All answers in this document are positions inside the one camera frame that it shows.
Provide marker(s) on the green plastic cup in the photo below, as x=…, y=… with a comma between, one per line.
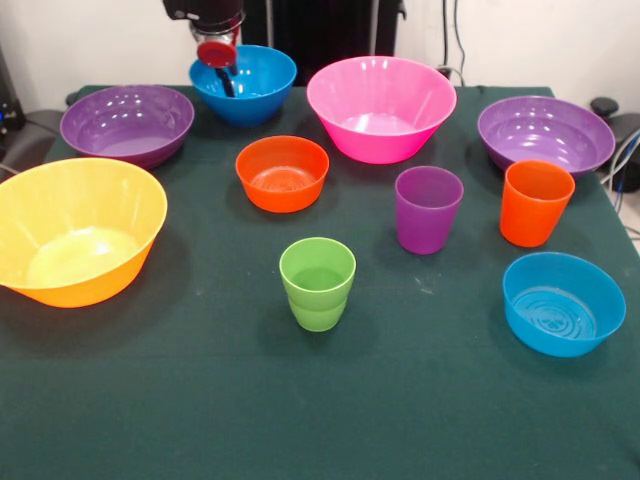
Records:
x=315, y=310

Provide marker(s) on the purple plastic cup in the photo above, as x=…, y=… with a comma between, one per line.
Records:
x=425, y=225

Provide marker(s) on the black device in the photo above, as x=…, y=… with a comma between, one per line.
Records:
x=10, y=115

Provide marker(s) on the orange plastic cup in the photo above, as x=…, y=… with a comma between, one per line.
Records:
x=530, y=220

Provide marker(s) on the dark green table cloth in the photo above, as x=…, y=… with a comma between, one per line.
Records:
x=320, y=400

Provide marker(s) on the purple plastic bowl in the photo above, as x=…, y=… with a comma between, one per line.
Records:
x=125, y=147
x=545, y=152

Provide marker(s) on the deep blue plastic bowl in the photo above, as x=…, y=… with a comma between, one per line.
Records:
x=262, y=105

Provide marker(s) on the orange plastic bowl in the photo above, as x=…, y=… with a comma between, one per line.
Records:
x=280, y=197

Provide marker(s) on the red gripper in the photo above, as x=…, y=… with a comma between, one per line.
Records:
x=216, y=54

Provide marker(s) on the yellow plastic bowl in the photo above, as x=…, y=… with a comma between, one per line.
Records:
x=75, y=260

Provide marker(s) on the pink plastic bowl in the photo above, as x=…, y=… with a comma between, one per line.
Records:
x=380, y=145

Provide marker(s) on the low blue plastic bowl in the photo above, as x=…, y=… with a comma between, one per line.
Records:
x=550, y=337

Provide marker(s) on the black round knob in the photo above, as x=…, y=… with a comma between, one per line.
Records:
x=604, y=106

